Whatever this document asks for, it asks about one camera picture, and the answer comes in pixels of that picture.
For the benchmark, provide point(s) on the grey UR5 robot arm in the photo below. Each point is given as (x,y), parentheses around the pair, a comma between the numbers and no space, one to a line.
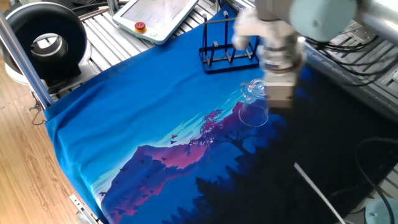
(311,18)

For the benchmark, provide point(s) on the aluminium frame post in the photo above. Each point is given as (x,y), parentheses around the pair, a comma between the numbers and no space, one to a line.
(25,65)

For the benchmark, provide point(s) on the black round duct fan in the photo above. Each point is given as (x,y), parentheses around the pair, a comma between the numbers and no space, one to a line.
(18,40)

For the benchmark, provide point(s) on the grey Schunk gripper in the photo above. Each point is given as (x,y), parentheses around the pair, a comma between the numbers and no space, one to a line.
(280,91)

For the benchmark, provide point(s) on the metal corner bracket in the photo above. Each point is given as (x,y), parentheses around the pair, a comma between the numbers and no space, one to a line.
(81,210)

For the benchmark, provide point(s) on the blue landscape print cloth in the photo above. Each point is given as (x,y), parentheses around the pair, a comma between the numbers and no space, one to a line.
(140,109)

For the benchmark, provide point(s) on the white teach pendant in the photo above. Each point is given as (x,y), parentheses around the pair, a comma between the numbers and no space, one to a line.
(155,15)

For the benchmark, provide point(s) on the aluminium table edge rail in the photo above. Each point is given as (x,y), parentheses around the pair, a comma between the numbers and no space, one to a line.
(357,84)

